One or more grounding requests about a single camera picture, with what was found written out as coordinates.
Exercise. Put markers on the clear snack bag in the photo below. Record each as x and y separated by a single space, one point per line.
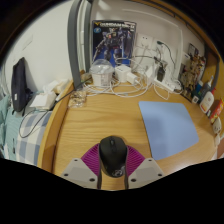
77 99

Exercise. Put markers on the golden robot model figure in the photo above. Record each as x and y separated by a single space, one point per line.
194 76

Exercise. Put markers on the blue mouse pad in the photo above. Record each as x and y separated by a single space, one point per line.
168 128

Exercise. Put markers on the checkered blue bed blanket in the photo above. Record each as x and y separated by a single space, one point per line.
28 140

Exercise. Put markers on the grey metal frame post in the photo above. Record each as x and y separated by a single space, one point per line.
76 46

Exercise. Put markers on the blue bottle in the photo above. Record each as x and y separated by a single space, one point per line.
198 87

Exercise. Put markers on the white power strip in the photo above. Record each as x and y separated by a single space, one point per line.
163 85

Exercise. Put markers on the clear dome-lid cup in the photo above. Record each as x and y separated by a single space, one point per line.
101 73

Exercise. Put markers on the black hanging bag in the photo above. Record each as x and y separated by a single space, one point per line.
20 85

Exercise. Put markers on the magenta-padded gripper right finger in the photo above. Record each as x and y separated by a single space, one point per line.
146 171

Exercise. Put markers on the white wall socket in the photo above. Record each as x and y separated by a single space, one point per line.
144 41

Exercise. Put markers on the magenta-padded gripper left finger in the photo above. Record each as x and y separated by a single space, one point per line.
78 171

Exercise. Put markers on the black plug adapter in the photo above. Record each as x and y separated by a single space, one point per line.
160 74

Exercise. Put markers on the white charger block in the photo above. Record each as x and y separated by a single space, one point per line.
122 73

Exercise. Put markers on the black computer mouse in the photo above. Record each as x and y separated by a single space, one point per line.
113 155

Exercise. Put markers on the white tissue pack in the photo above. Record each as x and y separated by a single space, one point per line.
43 100

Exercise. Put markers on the robot model kit box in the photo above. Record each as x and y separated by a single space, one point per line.
113 41

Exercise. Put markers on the white lotion pump bottle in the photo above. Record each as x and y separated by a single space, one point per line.
207 101

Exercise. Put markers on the white mug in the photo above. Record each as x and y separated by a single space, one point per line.
216 126

